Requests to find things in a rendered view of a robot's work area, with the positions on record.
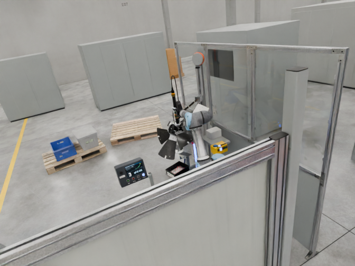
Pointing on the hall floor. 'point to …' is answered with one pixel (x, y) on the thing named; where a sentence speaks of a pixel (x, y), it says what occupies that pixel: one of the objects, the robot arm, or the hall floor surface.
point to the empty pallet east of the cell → (134, 129)
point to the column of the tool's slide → (203, 104)
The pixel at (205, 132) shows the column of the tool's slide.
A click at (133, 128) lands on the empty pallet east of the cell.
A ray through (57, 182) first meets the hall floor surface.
